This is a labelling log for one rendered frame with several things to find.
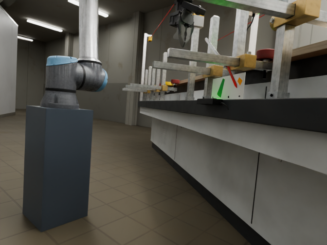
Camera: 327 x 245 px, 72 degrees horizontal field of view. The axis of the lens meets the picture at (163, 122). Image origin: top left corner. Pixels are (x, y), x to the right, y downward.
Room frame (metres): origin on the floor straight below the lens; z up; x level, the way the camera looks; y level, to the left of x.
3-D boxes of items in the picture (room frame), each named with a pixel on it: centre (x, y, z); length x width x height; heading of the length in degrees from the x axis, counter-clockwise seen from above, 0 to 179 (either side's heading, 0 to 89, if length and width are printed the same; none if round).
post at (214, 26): (1.19, -0.22, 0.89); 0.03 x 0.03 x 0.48; 15
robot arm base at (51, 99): (1.22, 0.56, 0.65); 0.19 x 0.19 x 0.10
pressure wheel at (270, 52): (0.93, -0.40, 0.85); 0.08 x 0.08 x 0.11
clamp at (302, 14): (0.68, -0.35, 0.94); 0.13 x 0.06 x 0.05; 15
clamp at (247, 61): (0.93, -0.29, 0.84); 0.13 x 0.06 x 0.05; 15
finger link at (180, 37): (1.02, -0.04, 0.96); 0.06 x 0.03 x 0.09; 39
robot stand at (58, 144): (1.22, 0.56, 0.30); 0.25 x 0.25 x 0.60; 50
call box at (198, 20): (1.44, -0.15, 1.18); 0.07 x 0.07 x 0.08; 15
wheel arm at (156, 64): (1.13, -0.14, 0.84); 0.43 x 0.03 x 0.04; 105
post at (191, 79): (1.44, -0.15, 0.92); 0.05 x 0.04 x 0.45; 15
